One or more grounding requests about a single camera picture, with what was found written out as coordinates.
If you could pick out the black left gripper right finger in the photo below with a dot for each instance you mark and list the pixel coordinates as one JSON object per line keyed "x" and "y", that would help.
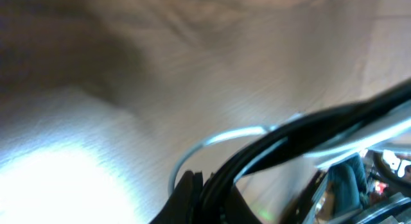
{"x": 235, "y": 210}

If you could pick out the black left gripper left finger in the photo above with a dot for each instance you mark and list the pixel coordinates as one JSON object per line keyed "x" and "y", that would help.
{"x": 181, "y": 205}

